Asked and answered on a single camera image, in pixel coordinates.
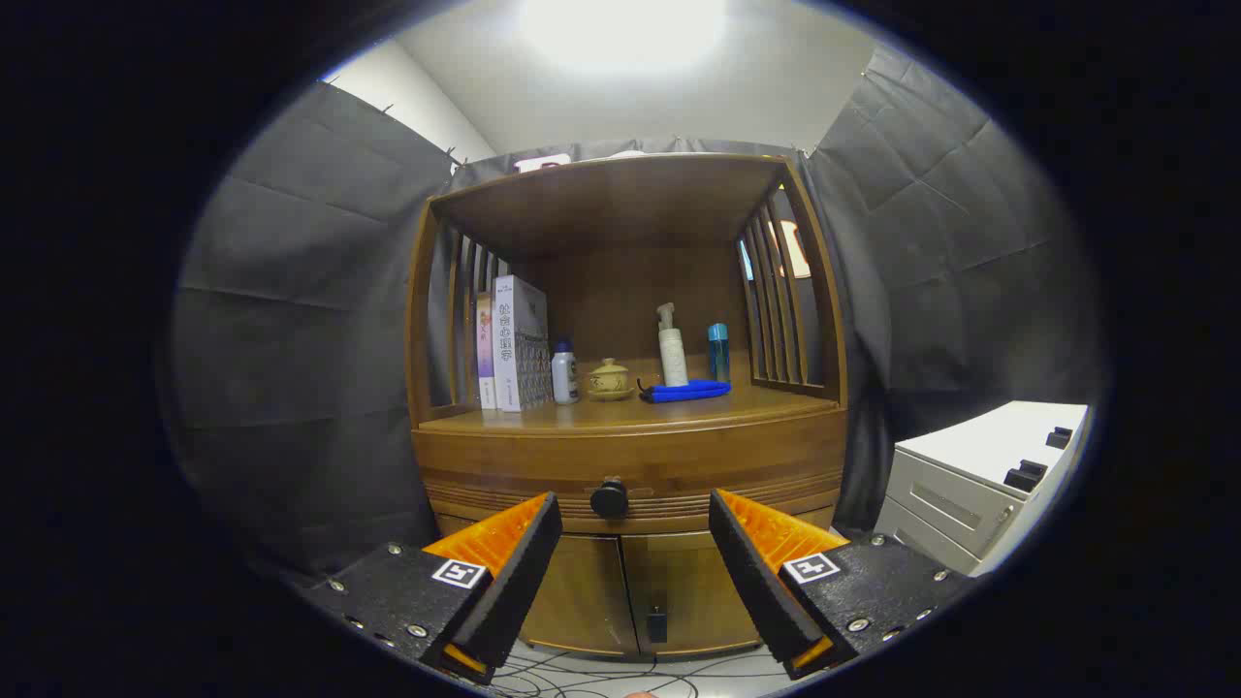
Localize white bottle with blue cap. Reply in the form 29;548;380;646
551;339;581;405

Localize thick white book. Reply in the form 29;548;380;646
493;274;552;413

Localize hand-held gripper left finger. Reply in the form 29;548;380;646
301;492;564;685

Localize wooden countertop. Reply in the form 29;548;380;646
419;351;843;434

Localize wooden cabinet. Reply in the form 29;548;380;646
405;152;849;660

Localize white pump bottle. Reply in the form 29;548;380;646
655;302;689;388

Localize wooden cabinet door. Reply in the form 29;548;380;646
620;504;840;655
436;514;641;658

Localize thin purple white book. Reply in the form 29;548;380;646
475;291;497;410

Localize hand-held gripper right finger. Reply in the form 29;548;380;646
708;488;975;680

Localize black floor cables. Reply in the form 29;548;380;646
490;648;777;698

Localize yellow lidded teacup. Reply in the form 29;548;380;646
587;357;636;402

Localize wooden drawer with black knob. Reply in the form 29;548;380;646
413;425;848;534

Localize blue folded cloth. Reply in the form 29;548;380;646
637;378;732;404

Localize white drawer unit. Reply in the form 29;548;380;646
873;400;1092;578

